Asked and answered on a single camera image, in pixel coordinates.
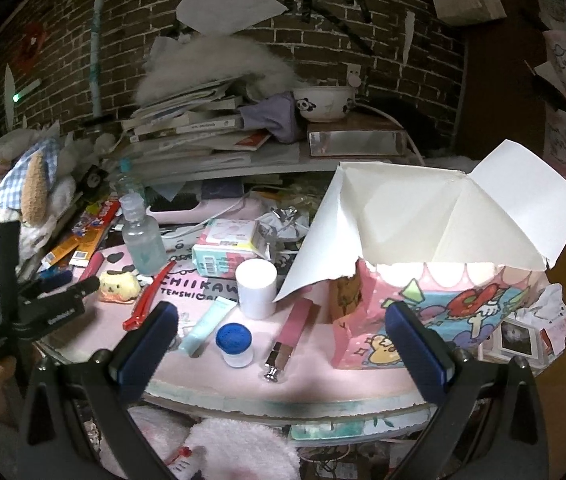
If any white power cable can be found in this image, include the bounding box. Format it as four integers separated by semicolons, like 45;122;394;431
350;100;426;163

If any white fur tail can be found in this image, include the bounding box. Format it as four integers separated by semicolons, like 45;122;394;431
136;34;304;103

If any crumpled white paper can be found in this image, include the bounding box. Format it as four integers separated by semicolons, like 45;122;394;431
513;282;566;361

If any teal wall pipe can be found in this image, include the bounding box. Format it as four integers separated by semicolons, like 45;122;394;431
88;0;114;121

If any clear spray bottle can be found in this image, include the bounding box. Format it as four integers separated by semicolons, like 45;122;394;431
119;195;166;277

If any white paper sheet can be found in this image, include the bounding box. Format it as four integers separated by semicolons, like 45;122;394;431
176;0;289;36

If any stack of books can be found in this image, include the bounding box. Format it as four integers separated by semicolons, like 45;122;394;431
113;77;274;181

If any pink lip gloss tube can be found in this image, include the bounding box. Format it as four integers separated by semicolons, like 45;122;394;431
264;298;314;383

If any plush toy with gingham cloth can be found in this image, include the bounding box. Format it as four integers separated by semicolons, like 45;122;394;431
0;127;79;261

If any purple cloth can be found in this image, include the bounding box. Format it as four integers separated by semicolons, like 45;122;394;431
240;92;309;145

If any pastel tissue pack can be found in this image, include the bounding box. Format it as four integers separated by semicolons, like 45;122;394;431
192;218;271;278

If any white cylindrical jar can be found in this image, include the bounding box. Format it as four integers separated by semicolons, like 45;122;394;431
235;258;278;320

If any orange packet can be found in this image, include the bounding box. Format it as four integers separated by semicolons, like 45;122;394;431
40;232;94;267

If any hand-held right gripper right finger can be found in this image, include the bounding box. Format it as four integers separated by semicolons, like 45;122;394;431
384;301;548;480

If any pink hair appliance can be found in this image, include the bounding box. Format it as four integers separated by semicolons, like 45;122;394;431
148;195;269;226

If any blue lid small jar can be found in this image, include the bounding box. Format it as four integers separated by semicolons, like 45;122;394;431
215;322;255;368

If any silver flat box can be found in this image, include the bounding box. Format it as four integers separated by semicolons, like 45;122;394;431
307;130;406;158

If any teal printed box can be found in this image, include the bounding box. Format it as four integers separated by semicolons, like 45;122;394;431
288;422;394;443

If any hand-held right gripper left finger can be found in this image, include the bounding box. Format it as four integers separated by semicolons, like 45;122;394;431
18;302;180;480

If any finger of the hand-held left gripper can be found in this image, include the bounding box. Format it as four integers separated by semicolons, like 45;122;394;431
13;276;101;341
20;269;75;297

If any yellow plush toy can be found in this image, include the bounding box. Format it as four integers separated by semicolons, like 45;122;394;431
98;270;143;304

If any white fluffy cloth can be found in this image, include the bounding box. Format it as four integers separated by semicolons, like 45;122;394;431
183;417;299;480

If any light blue cream tube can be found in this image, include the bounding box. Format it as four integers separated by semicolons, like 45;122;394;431
179;296;239;357

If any cartoon printed cardboard box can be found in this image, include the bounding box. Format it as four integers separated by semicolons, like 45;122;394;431
273;139;566;371

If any small photo card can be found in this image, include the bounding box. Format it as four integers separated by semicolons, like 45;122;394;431
493;317;546;361

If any green cap water bottle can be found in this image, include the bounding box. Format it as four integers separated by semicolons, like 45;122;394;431
116;157;146;198

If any white panda bowl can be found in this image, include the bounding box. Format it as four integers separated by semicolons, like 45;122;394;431
293;85;355;122

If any red hair clip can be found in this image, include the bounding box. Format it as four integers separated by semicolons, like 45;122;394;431
122;260;178;332

